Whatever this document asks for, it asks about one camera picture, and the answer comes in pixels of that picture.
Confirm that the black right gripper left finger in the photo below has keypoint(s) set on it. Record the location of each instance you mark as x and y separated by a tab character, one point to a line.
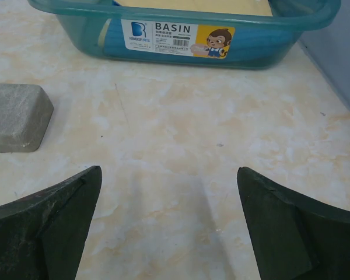
42	235

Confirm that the teal plastic basin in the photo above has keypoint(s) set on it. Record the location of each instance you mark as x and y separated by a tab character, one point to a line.
112	30

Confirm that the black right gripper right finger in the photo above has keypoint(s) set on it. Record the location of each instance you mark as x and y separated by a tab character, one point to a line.
293	236

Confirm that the grey glasses case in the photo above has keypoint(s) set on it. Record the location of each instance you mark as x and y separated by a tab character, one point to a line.
25	112

